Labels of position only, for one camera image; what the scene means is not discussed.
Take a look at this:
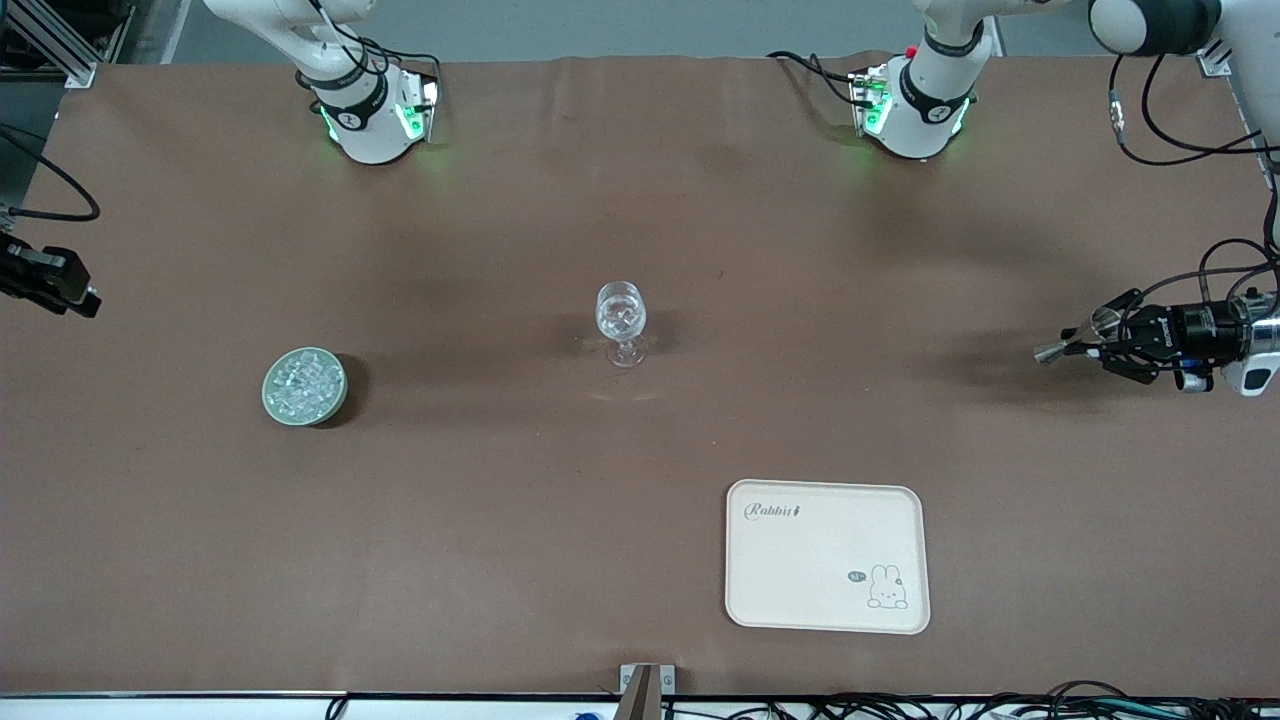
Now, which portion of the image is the green round bowl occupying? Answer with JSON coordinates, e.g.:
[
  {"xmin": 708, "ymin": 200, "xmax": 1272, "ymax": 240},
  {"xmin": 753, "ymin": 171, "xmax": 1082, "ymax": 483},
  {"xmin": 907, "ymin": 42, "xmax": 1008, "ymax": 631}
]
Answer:
[{"xmin": 261, "ymin": 346, "xmax": 350, "ymax": 427}]

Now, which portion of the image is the black cable bundle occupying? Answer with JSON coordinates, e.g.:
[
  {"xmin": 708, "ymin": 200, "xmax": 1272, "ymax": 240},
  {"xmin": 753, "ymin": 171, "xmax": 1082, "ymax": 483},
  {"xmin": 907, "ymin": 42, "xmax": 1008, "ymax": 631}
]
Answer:
[{"xmin": 660, "ymin": 680, "xmax": 1280, "ymax": 720}]

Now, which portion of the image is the grey metal table bracket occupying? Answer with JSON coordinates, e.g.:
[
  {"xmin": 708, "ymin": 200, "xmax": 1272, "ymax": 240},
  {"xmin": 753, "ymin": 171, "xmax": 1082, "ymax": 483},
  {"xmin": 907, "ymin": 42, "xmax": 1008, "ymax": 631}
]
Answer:
[{"xmin": 619, "ymin": 663, "xmax": 677, "ymax": 696}]

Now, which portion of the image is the clear wine glass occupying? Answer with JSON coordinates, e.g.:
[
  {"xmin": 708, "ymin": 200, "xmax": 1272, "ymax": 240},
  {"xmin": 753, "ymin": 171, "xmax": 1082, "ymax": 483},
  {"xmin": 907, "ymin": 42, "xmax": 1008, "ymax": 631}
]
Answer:
[{"xmin": 595, "ymin": 281, "xmax": 649, "ymax": 369}]

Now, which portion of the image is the black right base cable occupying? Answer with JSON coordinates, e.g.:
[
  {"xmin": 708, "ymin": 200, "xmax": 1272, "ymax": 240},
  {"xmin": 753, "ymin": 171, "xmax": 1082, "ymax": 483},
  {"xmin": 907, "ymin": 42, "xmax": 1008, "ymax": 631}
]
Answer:
[{"xmin": 294, "ymin": 38, "xmax": 444, "ymax": 96}]

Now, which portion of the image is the green-lit right base plate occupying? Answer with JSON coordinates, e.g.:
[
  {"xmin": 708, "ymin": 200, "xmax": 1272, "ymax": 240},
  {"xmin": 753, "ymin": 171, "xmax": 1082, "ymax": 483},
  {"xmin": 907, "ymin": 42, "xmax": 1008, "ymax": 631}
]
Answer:
[{"xmin": 394, "ymin": 74, "xmax": 441, "ymax": 143}]

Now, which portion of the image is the green-lit left base plate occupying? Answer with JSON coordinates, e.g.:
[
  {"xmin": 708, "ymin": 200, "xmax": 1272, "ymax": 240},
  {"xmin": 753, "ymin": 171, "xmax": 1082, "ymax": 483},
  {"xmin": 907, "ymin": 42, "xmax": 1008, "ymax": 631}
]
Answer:
[{"xmin": 849, "ymin": 64, "xmax": 893, "ymax": 137}]

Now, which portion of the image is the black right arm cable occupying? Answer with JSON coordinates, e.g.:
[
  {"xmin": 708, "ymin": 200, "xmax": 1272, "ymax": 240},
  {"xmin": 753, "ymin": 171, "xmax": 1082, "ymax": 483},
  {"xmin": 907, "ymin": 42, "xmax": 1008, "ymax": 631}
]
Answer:
[{"xmin": 0, "ymin": 124, "xmax": 102, "ymax": 224}]

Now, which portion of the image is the cream rabbit print tray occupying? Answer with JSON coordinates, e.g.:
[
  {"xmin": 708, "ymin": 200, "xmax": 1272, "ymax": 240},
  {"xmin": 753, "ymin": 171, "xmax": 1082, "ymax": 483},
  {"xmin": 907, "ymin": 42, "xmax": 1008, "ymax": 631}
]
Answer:
[{"xmin": 724, "ymin": 479, "xmax": 932, "ymax": 636}]

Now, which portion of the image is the green-lit base plate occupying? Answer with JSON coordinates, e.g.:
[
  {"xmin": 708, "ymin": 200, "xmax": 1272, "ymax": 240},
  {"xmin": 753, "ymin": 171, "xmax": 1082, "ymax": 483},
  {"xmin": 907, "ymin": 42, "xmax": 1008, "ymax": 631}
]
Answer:
[
  {"xmin": 849, "ymin": 64, "xmax": 893, "ymax": 137},
  {"xmin": 394, "ymin": 74, "xmax": 441, "ymax": 143}
]

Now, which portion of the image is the steel double jigger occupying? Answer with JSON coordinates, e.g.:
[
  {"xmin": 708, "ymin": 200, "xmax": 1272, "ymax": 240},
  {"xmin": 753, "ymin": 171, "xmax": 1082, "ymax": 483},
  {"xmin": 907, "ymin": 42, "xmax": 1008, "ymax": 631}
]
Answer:
[{"xmin": 1034, "ymin": 305, "xmax": 1127, "ymax": 367}]

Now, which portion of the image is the brown camera post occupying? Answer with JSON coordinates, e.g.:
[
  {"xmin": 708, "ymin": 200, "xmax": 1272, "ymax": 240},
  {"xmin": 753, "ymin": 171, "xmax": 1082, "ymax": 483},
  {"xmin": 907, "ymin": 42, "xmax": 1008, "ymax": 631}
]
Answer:
[{"xmin": 618, "ymin": 665, "xmax": 663, "ymax": 720}]

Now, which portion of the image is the clear ice cubes pile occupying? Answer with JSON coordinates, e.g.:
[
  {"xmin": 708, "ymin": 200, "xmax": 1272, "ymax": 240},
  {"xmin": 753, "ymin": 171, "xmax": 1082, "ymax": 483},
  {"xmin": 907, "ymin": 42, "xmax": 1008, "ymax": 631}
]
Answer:
[{"xmin": 270, "ymin": 350, "xmax": 343, "ymax": 415}]

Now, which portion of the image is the aluminium frame profile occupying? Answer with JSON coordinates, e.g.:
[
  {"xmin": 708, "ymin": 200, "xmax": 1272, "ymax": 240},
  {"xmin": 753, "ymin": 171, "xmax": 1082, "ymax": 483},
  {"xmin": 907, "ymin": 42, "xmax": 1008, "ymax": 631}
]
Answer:
[{"xmin": 0, "ymin": 0, "xmax": 98, "ymax": 89}]

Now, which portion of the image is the black left base cable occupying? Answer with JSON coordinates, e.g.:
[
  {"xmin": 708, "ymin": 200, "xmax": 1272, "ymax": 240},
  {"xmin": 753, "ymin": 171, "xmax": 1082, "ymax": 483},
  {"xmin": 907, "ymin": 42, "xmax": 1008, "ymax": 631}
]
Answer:
[{"xmin": 768, "ymin": 50, "xmax": 863, "ymax": 107}]

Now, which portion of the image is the black base cable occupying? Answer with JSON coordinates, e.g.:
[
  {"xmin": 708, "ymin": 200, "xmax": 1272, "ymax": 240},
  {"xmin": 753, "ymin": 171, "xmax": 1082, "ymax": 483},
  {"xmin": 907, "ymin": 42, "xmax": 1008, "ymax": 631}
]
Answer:
[
  {"xmin": 294, "ymin": 38, "xmax": 444, "ymax": 96},
  {"xmin": 768, "ymin": 50, "xmax": 863, "ymax": 107}
]

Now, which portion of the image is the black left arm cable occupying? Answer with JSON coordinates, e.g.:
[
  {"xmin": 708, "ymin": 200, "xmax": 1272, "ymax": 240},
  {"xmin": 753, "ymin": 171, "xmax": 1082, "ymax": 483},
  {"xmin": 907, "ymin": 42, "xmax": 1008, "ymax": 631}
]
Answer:
[{"xmin": 1106, "ymin": 50, "xmax": 1280, "ymax": 336}]

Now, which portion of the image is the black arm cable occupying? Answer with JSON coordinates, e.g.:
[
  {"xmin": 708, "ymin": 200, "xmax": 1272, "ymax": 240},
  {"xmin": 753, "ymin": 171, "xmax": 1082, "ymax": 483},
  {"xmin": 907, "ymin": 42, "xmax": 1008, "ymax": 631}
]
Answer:
[
  {"xmin": 0, "ymin": 124, "xmax": 102, "ymax": 224},
  {"xmin": 1106, "ymin": 50, "xmax": 1280, "ymax": 336}
]

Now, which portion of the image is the brown table cover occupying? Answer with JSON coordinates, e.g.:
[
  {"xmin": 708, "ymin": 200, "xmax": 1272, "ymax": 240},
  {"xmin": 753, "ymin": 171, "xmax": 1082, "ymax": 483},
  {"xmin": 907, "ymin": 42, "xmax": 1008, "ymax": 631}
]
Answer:
[{"xmin": 0, "ymin": 50, "xmax": 1280, "ymax": 698}]

